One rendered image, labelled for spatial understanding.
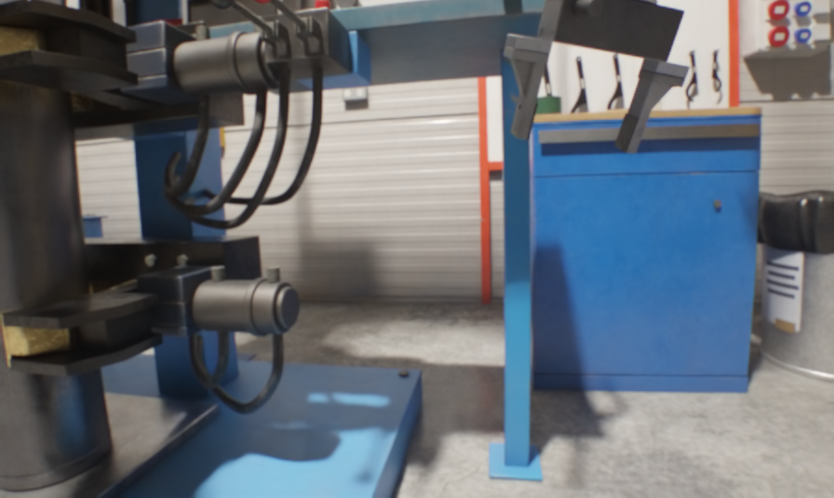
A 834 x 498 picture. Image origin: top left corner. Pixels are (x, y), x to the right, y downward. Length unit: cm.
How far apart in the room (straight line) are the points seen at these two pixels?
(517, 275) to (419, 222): 171
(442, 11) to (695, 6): 230
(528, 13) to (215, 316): 81
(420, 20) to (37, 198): 79
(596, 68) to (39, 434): 275
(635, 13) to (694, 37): 248
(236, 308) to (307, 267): 209
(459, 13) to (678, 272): 110
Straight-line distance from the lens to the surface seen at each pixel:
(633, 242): 151
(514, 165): 98
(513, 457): 118
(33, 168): 102
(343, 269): 282
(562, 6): 46
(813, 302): 197
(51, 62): 83
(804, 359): 204
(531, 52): 46
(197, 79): 90
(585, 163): 146
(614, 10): 48
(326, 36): 78
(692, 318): 163
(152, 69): 93
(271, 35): 78
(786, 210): 192
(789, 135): 315
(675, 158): 155
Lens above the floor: 69
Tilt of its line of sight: 6 degrees down
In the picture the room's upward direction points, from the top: 2 degrees counter-clockwise
